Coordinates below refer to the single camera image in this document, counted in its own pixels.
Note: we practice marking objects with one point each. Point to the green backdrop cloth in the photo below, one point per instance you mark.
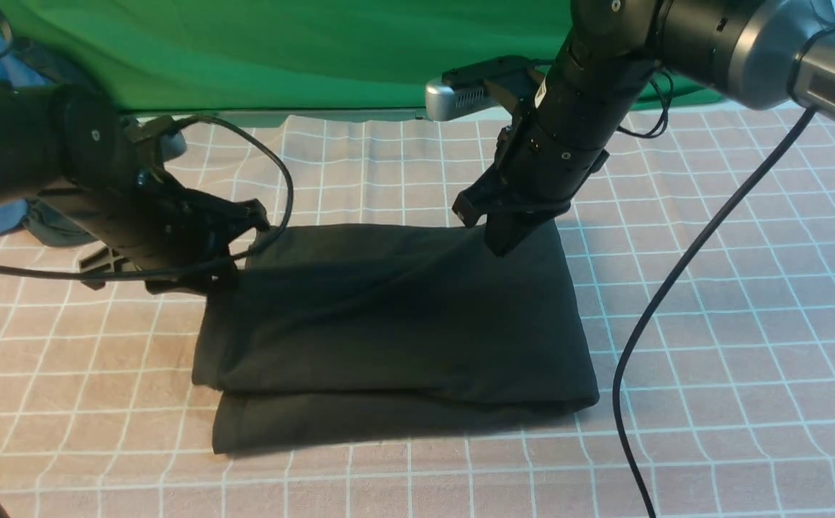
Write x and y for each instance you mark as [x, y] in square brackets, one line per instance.
[159, 55]

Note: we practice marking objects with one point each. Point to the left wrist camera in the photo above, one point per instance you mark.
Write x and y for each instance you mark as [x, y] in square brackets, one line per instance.
[157, 140]

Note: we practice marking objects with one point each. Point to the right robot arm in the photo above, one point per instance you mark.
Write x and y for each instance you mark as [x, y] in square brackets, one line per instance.
[756, 53]

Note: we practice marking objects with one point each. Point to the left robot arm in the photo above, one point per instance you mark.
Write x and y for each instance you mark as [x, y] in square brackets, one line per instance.
[70, 148]

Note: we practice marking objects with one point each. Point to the dark gray crumpled garment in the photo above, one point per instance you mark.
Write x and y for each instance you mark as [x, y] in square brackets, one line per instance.
[47, 225]

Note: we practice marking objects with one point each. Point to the pink checkered tablecloth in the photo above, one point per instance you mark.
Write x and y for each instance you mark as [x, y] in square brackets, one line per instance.
[730, 393]

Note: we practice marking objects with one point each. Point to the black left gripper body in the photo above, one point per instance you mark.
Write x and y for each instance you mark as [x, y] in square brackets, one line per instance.
[129, 206]

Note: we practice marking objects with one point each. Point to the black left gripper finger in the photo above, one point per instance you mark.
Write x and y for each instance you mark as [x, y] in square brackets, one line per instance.
[107, 261]
[208, 224]

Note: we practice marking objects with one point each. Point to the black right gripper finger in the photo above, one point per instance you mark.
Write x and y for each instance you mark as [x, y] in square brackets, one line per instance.
[527, 217]
[489, 196]

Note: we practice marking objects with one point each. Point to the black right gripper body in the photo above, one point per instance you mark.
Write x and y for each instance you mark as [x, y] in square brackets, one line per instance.
[565, 128]

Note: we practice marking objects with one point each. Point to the dark gray long-sleeve shirt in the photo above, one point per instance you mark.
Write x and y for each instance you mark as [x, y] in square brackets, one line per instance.
[349, 333]

